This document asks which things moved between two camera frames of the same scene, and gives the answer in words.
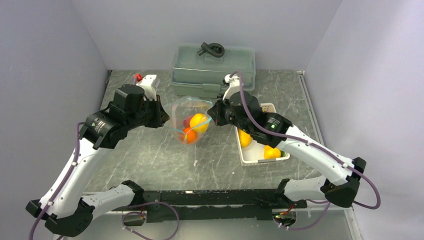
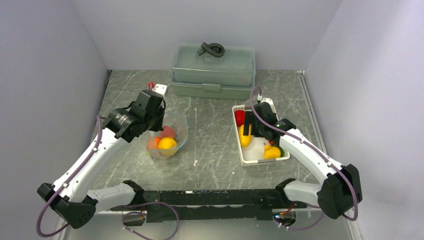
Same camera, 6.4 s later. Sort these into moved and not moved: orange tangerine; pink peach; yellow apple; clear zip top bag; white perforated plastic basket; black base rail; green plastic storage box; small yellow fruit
Moved: clear zip top bag; yellow apple; pink peach; orange tangerine
Not moved: small yellow fruit; black base rail; white perforated plastic basket; green plastic storage box
